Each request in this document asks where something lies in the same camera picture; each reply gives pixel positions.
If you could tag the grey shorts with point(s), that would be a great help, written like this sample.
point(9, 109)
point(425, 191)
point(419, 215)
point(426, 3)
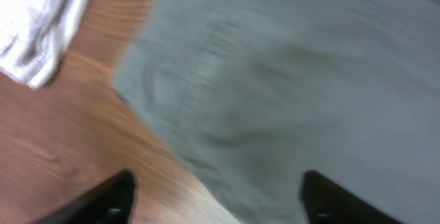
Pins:
point(251, 94)

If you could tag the folded beige shorts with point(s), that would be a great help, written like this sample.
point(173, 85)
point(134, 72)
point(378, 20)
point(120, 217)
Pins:
point(34, 36)

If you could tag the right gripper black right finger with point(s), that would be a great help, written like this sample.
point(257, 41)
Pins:
point(325, 202)

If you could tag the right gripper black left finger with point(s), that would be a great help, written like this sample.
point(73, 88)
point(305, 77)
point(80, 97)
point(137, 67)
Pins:
point(110, 202)

